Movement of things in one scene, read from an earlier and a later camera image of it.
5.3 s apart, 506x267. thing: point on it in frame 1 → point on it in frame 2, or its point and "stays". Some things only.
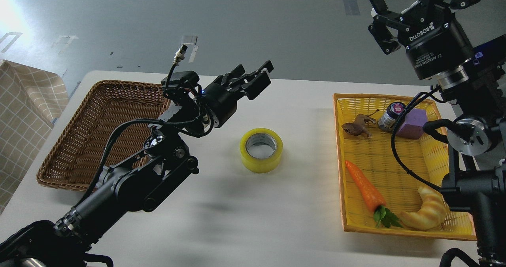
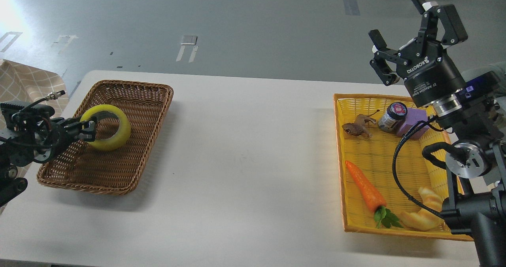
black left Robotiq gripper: [221, 98] → [59, 135]
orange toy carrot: [374, 199] stays
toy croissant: [432, 213] stays
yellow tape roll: [261, 149] → [124, 130]
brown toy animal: [359, 125] stays
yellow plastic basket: [391, 169] stays
